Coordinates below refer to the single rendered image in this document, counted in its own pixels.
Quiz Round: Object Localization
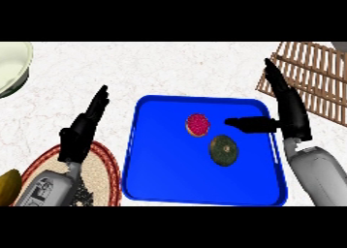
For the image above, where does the yellow-brown fruit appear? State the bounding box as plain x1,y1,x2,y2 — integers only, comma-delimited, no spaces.
0,169,22,207

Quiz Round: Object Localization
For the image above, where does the round woven red-rimmed placemat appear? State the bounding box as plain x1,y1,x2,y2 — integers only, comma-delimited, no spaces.
9,139,123,207

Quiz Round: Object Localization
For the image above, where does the blue plastic tray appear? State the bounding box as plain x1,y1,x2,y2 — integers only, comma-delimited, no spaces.
120,94,289,207

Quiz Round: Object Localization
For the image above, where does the dark green round vegetable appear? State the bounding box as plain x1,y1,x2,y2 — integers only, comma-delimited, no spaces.
207,134,240,168

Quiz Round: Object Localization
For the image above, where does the pale green bowl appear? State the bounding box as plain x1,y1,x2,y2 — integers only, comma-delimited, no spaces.
0,42,34,101

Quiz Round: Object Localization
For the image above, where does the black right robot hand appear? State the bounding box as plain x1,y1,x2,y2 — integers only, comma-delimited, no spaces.
223,57,314,142

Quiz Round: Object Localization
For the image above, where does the brown wooden tiered shelf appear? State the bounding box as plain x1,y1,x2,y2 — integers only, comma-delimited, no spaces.
255,42,347,132

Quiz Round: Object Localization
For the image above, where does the pink frosted cupcake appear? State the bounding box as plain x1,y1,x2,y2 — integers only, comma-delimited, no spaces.
183,112,212,139

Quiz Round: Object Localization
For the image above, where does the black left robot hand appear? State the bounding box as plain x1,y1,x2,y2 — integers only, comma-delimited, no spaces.
56,84,109,165

